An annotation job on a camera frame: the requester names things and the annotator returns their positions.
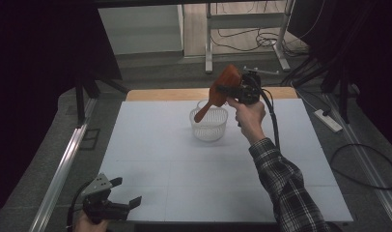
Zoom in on black looped floor cable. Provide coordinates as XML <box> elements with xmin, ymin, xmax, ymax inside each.
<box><xmin>328</xmin><ymin>143</ymin><xmax>392</xmax><ymax>191</ymax></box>

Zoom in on white power strip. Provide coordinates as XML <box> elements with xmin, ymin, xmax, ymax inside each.
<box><xmin>314</xmin><ymin>108</ymin><xmax>343</xmax><ymax>133</ymax></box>

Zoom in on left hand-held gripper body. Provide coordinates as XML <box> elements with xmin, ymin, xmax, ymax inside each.
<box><xmin>81</xmin><ymin>173</ymin><xmax>131</xmax><ymax>225</ymax></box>

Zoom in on white cabinet panel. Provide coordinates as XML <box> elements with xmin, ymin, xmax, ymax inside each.
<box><xmin>98</xmin><ymin>4</ymin><xmax>184</xmax><ymax>56</ymax></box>

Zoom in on dark curtain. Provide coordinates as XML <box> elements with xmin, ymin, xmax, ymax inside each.
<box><xmin>287</xmin><ymin>0</ymin><xmax>392</xmax><ymax>153</ymax></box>
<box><xmin>0</xmin><ymin>0</ymin><xmax>123</xmax><ymax>226</ymax></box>

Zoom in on person's right hand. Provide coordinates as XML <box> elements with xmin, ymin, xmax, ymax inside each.
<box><xmin>227</xmin><ymin>96</ymin><xmax>266</xmax><ymax>147</ymax></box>

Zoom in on white plastic basket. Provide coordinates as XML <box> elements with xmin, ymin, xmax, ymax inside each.
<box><xmin>189</xmin><ymin>100</ymin><xmax>229</xmax><ymax>143</ymax></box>

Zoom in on tangled black floor cables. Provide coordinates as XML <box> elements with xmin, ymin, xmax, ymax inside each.
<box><xmin>210</xmin><ymin>27</ymin><xmax>309</xmax><ymax>58</ymax></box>

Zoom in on black metal stand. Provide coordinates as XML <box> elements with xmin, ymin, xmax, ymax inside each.
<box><xmin>321</xmin><ymin>64</ymin><xmax>359</xmax><ymax>125</ymax></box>
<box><xmin>74</xmin><ymin>73</ymin><xmax>129</xmax><ymax>129</ymax></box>

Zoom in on dark floor socket plate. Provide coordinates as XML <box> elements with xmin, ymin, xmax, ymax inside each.
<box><xmin>79</xmin><ymin>128</ymin><xmax>101</xmax><ymax>152</ymax></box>

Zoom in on orange wooden scoop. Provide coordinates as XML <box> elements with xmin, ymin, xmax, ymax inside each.
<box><xmin>193</xmin><ymin>63</ymin><xmax>243</xmax><ymax>124</ymax></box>

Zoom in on white metal desk frame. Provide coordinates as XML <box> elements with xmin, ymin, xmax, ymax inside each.
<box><xmin>205</xmin><ymin>0</ymin><xmax>296</xmax><ymax>74</ymax></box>

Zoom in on aluminium floor rail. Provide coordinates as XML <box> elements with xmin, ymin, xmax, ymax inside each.
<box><xmin>322</xmin><ymin>93</ymin><xmax>392</xmax><ymax>230</ymax></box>
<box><xmin>29</xmin><ymin>98</ymin><xmax>98</xmax><ymax>232</ymax></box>

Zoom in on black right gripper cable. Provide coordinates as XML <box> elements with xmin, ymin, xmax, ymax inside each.
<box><xmin>259</xmin><ymin>86</ymin><xmax>281</xmax><ymax>151</ymax></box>

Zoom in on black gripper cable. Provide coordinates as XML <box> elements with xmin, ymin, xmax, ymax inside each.
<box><xmin>67</xmin><ymin>181</ymin><xmax>93</xmax><ymax>232</ymax></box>
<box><xmin>259</xmin><ymin>86</ymin><xmax>281</xmax><ymax>151</ymax></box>

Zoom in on white power strip cable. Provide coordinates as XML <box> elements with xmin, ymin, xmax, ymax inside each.
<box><xmin>290</xmin><ymin>81</ymin><xmax>322</xmax><ymax>112</ymax></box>

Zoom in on person's left hand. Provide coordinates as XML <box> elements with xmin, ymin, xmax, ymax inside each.
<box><xmin>73</xmin><ymin>213</ymin><xmax>110</xmax><ymax>232</ymax></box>

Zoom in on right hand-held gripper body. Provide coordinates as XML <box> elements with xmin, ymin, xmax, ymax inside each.
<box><xmin>231</xmin><ymin>66</ymin><xmax>280</xmax><ymax>105</ymax></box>

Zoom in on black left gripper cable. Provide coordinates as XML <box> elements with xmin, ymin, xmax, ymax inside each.
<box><xmin>67</xmin><ymin>181</ymin><xmax>93</xmax><ymax>232</ymax></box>

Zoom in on white table mat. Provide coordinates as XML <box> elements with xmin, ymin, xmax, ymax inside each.
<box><xmin>98</xmin><ymin>98</ymin><xmax>354</xmax><ymax>224</ymax></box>

